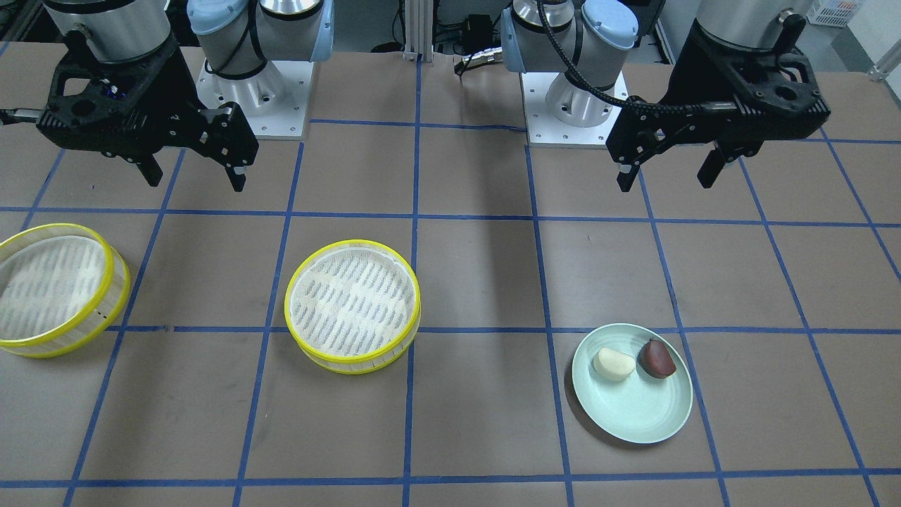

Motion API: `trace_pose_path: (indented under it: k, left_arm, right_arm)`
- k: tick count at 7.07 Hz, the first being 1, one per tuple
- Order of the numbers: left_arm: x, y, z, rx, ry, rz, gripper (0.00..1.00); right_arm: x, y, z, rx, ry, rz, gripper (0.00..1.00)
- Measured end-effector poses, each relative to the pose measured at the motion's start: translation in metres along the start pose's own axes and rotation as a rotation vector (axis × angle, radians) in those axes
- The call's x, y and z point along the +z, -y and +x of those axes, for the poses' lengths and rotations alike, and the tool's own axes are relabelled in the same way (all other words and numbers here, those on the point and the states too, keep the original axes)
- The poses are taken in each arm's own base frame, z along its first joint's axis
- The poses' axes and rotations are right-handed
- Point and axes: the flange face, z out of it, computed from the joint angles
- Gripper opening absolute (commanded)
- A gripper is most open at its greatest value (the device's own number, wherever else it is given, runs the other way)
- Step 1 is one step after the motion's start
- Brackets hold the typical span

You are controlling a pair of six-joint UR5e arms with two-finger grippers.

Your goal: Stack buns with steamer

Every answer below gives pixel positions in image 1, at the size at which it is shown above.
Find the white steamed bun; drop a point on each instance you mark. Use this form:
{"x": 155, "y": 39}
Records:
{"x": 613, "y": 365}

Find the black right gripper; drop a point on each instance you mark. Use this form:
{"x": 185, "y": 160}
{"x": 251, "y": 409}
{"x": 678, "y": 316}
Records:
{"x": 171, "y": 86}

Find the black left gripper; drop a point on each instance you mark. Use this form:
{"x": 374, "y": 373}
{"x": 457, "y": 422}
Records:
{"x": 684, "y": 79}

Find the light green plate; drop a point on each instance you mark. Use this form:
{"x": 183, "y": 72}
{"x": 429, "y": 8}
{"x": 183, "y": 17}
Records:
{"x": 640, "y": 408}

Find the brown steamed bun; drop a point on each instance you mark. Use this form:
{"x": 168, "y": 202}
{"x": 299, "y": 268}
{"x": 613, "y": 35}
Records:
{"x": 655, "y": 360}

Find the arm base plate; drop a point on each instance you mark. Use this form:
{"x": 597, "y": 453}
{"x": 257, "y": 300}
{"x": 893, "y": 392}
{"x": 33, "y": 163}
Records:
{"x": 281, "y": 116}
{"x": 577, "y": 130}

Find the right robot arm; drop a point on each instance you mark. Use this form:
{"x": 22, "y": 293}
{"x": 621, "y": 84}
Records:
{"x": 238, "y": 38}

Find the yellow rimmed steamer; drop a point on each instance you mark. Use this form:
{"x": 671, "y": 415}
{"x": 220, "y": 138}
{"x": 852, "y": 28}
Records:
{"x": 62, "y": 284}
{"x": 353, "y": 307}

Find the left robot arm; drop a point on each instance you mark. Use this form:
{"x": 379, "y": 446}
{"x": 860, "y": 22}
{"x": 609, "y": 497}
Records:
{"x": 588, "y": 44}

